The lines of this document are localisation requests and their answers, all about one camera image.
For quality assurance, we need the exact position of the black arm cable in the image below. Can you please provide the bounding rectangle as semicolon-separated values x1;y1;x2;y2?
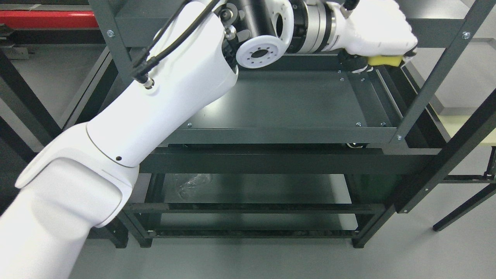
131;0;221;90

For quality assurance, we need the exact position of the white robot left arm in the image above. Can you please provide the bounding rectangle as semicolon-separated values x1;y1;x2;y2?
1;0;239;279

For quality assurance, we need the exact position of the green yellow sponge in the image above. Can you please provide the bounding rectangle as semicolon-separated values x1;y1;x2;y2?
367;55;404;67

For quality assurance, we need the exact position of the white robotic left hand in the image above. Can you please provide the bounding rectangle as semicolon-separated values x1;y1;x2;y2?
322;0;418;74

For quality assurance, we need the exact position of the dark grey shelf cart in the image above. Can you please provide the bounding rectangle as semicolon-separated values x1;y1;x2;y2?
88;0;496;249

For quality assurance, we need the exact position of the red metal beam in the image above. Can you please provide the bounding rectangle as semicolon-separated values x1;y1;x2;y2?
0;10;98;29

